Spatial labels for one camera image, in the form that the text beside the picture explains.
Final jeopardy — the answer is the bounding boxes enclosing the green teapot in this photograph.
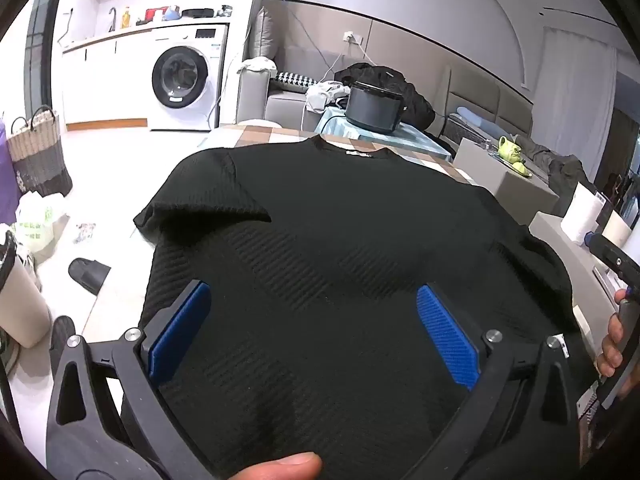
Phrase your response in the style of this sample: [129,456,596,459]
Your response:
[497,136,532,177]

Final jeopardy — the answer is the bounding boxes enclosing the beige waste bin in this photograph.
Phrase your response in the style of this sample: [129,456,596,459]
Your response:
[0,232,52,348]

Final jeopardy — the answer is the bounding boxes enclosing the black t-shirt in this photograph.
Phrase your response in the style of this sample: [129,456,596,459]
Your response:
[132,135,601,480]

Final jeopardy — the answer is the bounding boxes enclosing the dark door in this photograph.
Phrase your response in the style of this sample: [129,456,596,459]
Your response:
[25,0,71,111]

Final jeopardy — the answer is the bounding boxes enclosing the person's left hand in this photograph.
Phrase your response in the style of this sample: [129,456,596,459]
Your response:
[235,452,323,480]

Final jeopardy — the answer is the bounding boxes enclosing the dark grey blanket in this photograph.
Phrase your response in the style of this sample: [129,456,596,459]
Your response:
[520,135,596,201]

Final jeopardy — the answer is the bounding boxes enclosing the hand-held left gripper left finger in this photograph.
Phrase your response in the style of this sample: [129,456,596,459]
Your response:
[46,280,221,480]

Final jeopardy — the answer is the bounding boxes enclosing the white curtain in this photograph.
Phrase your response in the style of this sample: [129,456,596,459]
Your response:
[542,27,618,111]

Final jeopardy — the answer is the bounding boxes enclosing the purple cloth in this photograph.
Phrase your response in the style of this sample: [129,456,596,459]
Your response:
[0,115,23,226]

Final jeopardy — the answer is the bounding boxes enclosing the light blue cloth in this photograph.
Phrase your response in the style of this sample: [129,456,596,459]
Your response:
[314,105,453,161]

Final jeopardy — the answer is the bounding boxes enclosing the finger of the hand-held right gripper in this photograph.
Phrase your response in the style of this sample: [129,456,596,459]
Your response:
[584,231,640,286]

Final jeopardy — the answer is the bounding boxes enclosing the black slipper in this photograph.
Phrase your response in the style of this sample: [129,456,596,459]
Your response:
[68,257,112,296]

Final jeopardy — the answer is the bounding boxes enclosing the grey box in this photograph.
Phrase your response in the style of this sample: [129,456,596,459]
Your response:
[452,137,560,226]

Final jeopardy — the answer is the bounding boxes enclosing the black pot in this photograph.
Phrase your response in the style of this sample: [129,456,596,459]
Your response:
[345,81,403,134]

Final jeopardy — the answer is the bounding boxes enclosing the houndstooth pillow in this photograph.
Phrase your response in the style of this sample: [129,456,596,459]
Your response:
[274,71,318,93]

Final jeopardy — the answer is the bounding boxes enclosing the grey sofa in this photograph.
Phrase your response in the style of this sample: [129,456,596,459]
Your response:
[235,62,596,201]

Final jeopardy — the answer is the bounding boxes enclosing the white base cabinet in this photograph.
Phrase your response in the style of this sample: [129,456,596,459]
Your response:
[62,22,153,131]

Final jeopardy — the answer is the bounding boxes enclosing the white paper roll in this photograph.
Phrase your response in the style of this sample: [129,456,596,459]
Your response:
[601,210,633,251]
[560,181,608,247]

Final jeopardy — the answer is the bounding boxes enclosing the black jacket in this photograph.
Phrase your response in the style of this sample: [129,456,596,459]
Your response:
[334,62,436,133]

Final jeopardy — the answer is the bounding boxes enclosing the white cloth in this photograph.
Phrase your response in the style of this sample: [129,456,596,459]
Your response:
[237,57,278,75]

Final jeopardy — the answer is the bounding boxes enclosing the grey cushion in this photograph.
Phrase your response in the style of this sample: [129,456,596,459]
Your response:
[254,7,281,68]

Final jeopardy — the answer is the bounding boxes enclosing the woven laundry basket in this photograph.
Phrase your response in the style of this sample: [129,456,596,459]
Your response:
[7,105,73,198]

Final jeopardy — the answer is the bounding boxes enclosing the light blue pillow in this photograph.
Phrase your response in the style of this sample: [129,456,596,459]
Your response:
[457,107,493,133]

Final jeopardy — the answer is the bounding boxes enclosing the person's right hand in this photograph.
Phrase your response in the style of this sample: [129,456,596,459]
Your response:
[596,287,640,380]

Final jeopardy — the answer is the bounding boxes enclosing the white crumpled garment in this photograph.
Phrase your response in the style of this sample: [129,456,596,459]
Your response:
[305,80,351,113]

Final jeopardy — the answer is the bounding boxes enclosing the white side table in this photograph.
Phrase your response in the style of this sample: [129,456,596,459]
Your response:
[530,210,626,321]

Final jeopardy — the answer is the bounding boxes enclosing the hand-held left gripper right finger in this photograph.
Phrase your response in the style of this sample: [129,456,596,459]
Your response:
[400,284,583,480]

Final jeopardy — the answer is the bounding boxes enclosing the white washing machine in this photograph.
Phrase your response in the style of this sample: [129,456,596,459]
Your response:
[147,24,230,132]

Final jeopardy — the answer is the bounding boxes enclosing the white plastic bag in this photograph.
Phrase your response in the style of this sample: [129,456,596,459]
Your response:
[14,192,68,261]

